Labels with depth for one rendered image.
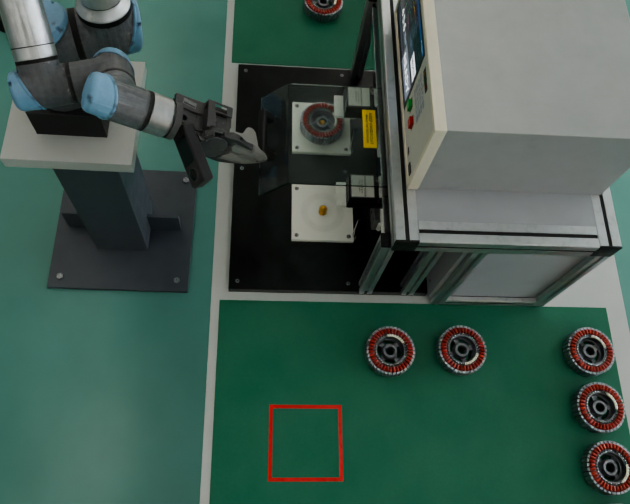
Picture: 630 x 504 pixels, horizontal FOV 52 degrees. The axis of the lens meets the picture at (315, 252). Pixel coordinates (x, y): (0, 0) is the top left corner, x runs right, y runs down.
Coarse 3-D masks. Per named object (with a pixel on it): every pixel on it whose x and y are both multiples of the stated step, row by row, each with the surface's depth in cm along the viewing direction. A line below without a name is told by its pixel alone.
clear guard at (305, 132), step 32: (288, 96) 136; (320, 96) 137; (352, 96) 138; (288, 128) 133; (320, 128) 134; (352, 128) 135; (288, 160) 130; (320, 160) 131; (352, 160) 132; (384, 160) 132
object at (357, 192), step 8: (336, 192) 149; (344, 192) 150; (352, 192) 145; (360, 192) 145; (368, 192) 146; (376, 192) 148; (336, 200) 149; (344, 200) 149; (352, 200) 145; (360, 200) 145; (368, 200) 146; (376, 200) 148
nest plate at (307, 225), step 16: (304, 192) 160; (320, 192) 160; (304, 208) 158; (336, 208) 159; (352, 208) 159; (304, 224) 156; (320, 224) 157; (336, 224) 157; (352, 224) 158; (304, 240) 155; (320, 240) 155; (336, 240) 156; (352, 240) 156
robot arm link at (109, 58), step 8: (104, 48) 123; (112, 48) 123; (96, 56) 122; (104, 56) 121; (112, 56) 121; (120, 56) 122; (72, 64) 119; (80, 64) 119; (88, 64) 119; (96, 64) 119; (104, 64) 118; (112, 64) 118; (120, 64) 119; (128, 64) 122; (72, 72) 118; (80, 72) 118; (88, 72) 118; (128, 72) 119; (72, 80) 118; (80, 80) 118; (80, 88) 119; (80, 96) 120
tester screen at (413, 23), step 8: (400, 0) 136; (408, 0) 128; (416, 0) 121; (408, 8) 128; (416, 8) 121; (408, 16) 128; (416, 16) 121; (408, 24) 128; (416, 24) 121; (408, 32) 127; (416, 32) 121; (400, 40) 135; (408, 40) 127; (416, 40) 121; (400, 48) 134; (408, 48) 127; (416, 48) 120; (408, 56) 127; (416, 56) 120; (416, 64) 120; (416, 72) 120
